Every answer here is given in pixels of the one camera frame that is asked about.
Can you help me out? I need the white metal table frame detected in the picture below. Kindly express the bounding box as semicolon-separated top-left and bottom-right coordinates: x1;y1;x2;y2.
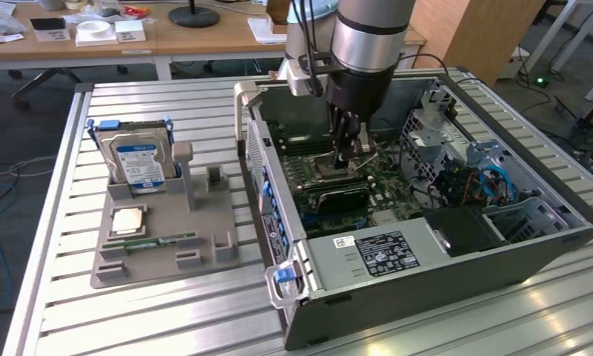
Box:
518;0;593;101

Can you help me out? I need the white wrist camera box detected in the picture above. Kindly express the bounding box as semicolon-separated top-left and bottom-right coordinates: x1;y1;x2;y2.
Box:
285;54;330;97

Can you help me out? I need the clear plastic bag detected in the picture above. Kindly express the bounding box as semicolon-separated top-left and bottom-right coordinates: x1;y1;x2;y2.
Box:
0;1;29;34

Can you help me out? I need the silver power supply unit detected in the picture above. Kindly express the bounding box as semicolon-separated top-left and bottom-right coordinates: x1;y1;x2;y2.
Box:
304;217;456;292

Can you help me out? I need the blue data wire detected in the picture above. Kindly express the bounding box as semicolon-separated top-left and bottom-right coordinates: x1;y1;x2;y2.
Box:
476;166;520;207

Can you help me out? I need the hard disk in blue caddy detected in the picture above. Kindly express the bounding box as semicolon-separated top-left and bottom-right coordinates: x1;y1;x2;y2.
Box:
86;118;174;196

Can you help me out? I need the green Dell motherboard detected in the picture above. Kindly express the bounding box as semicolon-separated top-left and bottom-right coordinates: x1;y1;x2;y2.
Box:
269;124;429;239

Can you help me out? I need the white box with black top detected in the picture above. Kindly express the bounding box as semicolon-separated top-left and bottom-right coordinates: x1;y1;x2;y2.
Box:
29;17;73;42

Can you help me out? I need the grey plastic parts rack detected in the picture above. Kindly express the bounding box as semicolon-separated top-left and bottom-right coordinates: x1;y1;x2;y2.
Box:
89;142;242;290

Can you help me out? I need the open dark grey PC case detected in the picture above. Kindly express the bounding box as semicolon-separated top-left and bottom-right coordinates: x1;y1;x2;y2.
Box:
233;72;593;352

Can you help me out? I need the black round lamp base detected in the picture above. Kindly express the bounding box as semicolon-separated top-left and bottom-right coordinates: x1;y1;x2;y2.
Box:
166;0;222;28

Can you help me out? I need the black plastic cover box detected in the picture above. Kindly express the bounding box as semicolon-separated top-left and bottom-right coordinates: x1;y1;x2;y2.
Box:
422;205;510;259

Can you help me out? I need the tall metal disk bay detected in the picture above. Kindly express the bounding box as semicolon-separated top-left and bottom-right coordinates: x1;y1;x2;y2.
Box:
400;88;476;175

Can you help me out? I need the long wooden desk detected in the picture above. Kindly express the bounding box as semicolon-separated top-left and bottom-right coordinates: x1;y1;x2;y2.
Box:
0;0;429;71

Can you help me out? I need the silver CPU chip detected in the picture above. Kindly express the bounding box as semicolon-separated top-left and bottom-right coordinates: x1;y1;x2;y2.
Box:
110;208;146;235

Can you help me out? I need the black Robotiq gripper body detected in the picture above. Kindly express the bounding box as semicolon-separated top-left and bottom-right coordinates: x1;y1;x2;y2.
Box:
324;69;392;115

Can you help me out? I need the plain white box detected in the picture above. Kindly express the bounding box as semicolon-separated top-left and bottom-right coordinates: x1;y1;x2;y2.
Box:
113;20;148;44

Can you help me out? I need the wooden cabinet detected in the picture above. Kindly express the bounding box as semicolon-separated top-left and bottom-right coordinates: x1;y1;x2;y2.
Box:
408;0;548;87

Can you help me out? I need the silver chipset heatsink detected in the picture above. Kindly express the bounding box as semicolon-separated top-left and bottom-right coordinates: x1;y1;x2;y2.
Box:
369;211;401;225

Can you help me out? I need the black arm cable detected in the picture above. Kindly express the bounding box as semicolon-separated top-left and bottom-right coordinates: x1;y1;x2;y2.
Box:
289;0;324;98

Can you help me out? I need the low metal disk bay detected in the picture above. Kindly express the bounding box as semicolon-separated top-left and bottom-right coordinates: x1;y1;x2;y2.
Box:
481;196;572;244

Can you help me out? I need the stack of white papers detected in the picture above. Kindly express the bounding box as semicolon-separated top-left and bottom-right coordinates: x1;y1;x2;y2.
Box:
248;16;289;46

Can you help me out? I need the white tape roll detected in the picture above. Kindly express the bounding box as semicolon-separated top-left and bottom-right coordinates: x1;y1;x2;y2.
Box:
77;20;109;36

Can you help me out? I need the silver socket cover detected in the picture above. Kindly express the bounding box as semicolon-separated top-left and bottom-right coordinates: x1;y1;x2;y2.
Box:
348;136;382;171

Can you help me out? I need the flat white base box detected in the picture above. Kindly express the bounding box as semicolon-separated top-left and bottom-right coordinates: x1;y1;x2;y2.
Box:
73;29;120;48

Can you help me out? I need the black cable behind case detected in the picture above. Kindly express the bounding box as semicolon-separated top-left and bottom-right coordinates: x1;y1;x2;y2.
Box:
400;53;480;82

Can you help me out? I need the CPU socket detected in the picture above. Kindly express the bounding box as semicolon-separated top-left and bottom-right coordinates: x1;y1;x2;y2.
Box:
310;151;357;182

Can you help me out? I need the black chair base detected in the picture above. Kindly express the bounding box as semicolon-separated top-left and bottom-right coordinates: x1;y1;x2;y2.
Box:
9;66;129;111

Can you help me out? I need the black low-profile graphics card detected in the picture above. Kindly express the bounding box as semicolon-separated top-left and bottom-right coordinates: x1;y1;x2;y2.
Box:
317;186;373;217

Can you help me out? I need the green RAM stick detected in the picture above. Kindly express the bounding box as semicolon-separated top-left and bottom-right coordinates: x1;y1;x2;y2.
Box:
101;232;197;248

